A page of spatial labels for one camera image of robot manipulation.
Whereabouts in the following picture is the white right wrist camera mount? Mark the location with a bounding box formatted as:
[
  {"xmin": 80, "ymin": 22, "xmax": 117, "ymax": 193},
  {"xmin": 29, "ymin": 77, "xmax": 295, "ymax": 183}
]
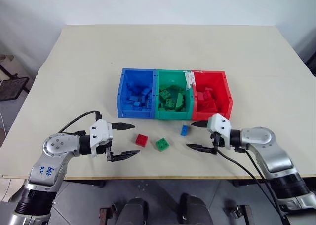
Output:
[{"xmin": 206, "ymin": 113, "xmax": 233, "ymax": 150}]

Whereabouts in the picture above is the green plastic bin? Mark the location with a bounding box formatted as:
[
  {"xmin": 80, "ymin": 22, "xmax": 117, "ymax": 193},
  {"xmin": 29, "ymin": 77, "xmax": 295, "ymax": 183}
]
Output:
[{"xmin": 154, "ymin": 69, "xmax": 195, "ymax": 120}]

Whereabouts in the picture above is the rusty metal bracket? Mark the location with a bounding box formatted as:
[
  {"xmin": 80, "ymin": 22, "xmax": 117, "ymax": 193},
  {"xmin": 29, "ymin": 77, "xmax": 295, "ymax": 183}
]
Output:
[
  {"xmin": 98, "ymin": 203, "xmax": 118, "ymax": 225},
  {"xmin": 226, "ymin": 203, "xmax": 253, "ymax": 225}
]

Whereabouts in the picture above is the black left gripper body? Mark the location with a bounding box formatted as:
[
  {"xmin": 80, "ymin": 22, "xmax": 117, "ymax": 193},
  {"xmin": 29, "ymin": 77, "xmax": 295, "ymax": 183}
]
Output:
[{"xmin": 96, "ymin": 139, "xmax": 114, "ymax": 156}]

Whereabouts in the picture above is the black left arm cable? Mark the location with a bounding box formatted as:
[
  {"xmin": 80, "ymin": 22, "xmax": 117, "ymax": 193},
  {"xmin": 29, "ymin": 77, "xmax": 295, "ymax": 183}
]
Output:
[{"xmin": 59, "ymin": 110, "xmax": 103, "ymax": 134}]

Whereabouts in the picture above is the red plastic bin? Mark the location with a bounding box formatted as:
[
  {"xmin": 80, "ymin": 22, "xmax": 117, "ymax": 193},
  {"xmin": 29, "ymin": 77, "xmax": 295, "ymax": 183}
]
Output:
[{"xmin": 191, "ymin": 69, "xmax": 234, "ymax": 121}]

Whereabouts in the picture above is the red square toy block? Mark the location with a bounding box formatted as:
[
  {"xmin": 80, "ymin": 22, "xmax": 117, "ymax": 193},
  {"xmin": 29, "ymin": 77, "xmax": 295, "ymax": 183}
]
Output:
[{"xmin": 135, "ymin": 134, "xmax": 149, "ymax": 146}]

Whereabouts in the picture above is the blue plastic bin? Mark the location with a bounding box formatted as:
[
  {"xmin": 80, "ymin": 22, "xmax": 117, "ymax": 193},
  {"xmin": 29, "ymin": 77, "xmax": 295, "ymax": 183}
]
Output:
[{"xmin": 116, "ymin": 67, "xmax": 158, "ymax": 119}]

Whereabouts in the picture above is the green curved toy block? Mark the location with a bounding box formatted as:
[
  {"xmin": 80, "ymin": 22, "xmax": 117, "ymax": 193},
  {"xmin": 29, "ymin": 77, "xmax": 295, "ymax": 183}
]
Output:
[{"xmin": 174, "ymin": 92, "xmax": 186, "ymax": 112}]

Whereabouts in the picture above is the red sloped toy block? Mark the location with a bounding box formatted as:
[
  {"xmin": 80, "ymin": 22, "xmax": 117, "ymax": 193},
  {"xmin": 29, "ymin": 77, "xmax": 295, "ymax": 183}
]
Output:
[{"xmin": 197, "ymin": 99, "xmax": 219, "ymax": 113}]

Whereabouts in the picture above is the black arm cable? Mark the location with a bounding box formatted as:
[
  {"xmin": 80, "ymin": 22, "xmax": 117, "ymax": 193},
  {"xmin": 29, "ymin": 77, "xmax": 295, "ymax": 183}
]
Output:
[
  {"xmin": 233, "ymin": 147, "xmax": 281, "ymax": 210},
  {"xmin": 216, "ymin": 148, "xmax": 288, "ymax": 225},
  {"xmin": 59, "ymin": 110, "xmax": 103, "ymax": 134}
]

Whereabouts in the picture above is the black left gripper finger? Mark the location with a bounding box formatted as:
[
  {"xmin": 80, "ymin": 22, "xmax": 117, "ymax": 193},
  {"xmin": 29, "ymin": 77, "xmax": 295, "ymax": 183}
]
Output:
[
  {"xmin": 106, "ymin": 147, "xmax": 141, "ymax": 163},
  {"xmin": 111, "ymin": 122, "xmax": 136, "ymax": 131}
]

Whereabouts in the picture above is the black mesh metal rack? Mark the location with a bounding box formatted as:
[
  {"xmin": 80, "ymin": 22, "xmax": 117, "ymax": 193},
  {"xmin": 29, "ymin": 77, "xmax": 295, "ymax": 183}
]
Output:
[{"xmin": 0, "ymin": 54, "xmax": 31, "ymax": 103}]

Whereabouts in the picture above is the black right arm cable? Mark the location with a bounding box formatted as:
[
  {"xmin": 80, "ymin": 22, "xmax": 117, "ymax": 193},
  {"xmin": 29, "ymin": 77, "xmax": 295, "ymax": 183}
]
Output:
[
  {"xmin": 233, "ymin": 147, "xmax": 281, "ymax": 210},
  {"xmin": 216, "ymin": 148, "xmax": 288, "ymax": 225}
]

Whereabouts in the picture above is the green studded toy block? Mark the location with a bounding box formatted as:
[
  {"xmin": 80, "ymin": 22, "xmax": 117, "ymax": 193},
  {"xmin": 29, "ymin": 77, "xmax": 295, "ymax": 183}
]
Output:
[
  {"xmin": 164, "ymin": 98, "xmax": 177, "ymax": 110},
  {"xmin": 158, "ymin": 89, "xmax": 171, "ymax": 100}
]

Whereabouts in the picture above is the blue large toy block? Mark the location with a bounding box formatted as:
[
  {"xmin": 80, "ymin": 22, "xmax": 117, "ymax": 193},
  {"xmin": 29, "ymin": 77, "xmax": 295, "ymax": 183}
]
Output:
[{"xmin": 126, "ymin": 82, "xmax": 152, "ymax": 96}]

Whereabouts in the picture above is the dark rounded shape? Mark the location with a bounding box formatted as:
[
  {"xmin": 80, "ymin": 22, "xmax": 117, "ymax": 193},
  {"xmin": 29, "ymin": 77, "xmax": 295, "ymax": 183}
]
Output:
[
  {"xmin": 178, "ymin": 192, "xmax": 214, "ymax": 225},
  {"xmin": 118, "ymin": 197, "xmax": 150, "ymax": 225}
]

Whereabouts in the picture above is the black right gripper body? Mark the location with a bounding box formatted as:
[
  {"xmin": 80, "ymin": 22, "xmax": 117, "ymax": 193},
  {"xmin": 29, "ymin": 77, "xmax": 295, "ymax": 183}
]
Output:
[{"xmin": 210, "ymin": 131, "xmax": 227, "ymax": 149}]

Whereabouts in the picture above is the white torn bin label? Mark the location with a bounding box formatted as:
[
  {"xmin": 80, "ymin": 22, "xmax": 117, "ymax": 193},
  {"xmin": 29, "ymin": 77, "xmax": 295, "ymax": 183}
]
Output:
[{"xmin": 183, "ymin": 70, "xmax": 196, "ymax": 90}]

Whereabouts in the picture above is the blue narrow toy block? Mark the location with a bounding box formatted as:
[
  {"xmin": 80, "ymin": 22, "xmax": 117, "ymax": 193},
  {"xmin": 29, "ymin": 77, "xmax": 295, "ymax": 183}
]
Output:
[{"xmin": 180, "ymin": 124, "xmax": 191, "ymax": 137}]

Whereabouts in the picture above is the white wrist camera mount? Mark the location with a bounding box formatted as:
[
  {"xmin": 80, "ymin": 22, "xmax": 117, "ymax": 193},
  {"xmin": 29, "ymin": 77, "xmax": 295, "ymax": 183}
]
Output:
[
  {"xmin": 206, "ymin": 113, "xmax": 233, "ymax": 150},
  {"xmin": 89, "ymin": 119, "xmax": 115, "ymax": 158}
]

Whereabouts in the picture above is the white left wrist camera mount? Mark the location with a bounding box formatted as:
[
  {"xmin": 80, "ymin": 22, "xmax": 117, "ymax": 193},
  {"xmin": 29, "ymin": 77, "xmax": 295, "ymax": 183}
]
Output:
[{"xmin": 89, "ymin": 119, "xmax": 115, "ymax": 158}]

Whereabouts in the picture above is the green square toy block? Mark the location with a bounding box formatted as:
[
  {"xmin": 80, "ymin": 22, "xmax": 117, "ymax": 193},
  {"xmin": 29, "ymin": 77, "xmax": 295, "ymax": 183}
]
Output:
[{"xmin": 155, "ymin": 137, "xmax": 171, "ymax": 152}]

